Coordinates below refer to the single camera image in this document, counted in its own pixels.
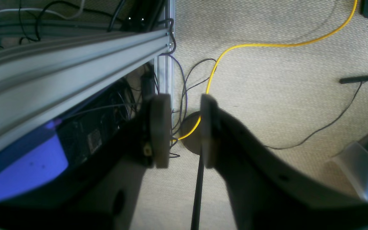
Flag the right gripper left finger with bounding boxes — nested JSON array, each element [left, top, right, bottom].
[[0, 94, 172, 230]]

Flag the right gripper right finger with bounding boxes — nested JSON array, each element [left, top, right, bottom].
[[200, 94, 368, 230]]

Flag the black tripod leg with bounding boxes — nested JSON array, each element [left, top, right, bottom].
[[339, 76, 368, 84]]

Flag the thin black floor cable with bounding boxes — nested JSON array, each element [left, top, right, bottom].
[[264, 65, 368, 150]]

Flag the aluminium table frame rail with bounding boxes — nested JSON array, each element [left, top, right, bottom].
[[0, 29, 170, 151]]

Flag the yellow cable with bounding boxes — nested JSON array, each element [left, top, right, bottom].
[[171, 0, 358, 142]]

